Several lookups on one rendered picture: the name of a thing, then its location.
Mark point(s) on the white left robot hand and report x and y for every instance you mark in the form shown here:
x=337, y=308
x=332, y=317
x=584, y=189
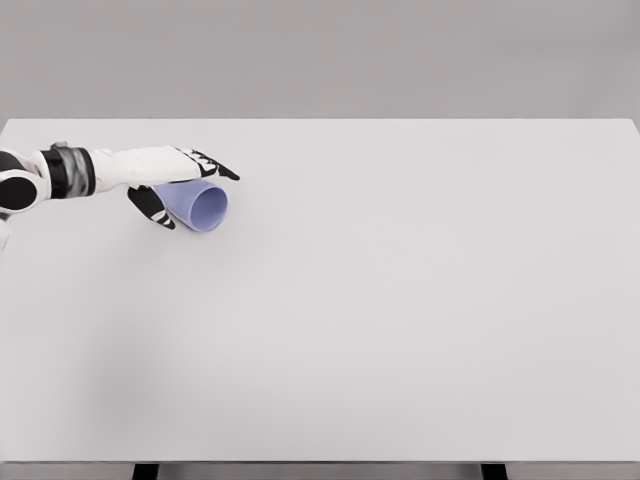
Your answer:
x=165, y=162

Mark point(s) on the light purple cup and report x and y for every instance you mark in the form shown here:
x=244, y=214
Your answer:
x=202, y=207

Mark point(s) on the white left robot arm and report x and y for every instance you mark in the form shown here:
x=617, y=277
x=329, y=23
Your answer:
x=75, y=170

